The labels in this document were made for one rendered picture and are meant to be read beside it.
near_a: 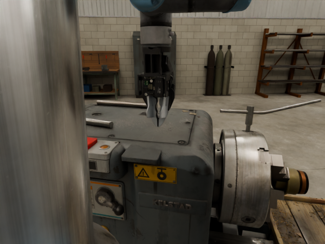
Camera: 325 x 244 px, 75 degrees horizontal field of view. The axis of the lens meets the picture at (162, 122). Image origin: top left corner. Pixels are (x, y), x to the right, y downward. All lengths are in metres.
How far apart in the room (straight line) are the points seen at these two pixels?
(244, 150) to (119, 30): 6.80
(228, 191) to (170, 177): 0.19
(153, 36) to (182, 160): 0.30
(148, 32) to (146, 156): 0.28
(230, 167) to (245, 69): 7.37
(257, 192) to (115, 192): 0.39
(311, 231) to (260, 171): 0.40
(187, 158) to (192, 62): 6.88
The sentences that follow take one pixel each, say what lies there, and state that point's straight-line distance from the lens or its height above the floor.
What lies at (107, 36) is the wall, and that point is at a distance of 7.31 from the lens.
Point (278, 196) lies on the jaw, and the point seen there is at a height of 1.04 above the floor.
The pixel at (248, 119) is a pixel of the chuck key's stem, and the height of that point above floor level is 1.28.
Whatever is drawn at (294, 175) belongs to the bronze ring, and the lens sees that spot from 0.81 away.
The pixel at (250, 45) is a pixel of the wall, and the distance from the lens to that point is 7.95.
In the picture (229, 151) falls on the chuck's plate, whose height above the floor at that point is 1.21.
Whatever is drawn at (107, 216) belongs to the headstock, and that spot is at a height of 1.03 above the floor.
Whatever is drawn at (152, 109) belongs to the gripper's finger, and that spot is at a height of 1.34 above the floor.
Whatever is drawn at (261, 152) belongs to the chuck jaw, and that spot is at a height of 1.21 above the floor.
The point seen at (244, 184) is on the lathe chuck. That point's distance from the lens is 0.65.
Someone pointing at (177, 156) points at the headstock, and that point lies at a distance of 0.52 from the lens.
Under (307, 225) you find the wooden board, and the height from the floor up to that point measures 0.88.
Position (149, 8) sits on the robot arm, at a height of 1.56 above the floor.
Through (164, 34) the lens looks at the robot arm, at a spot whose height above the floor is 1.53.
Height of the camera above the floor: 1.50
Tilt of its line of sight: 19 degrees down
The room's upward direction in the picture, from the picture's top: straight up
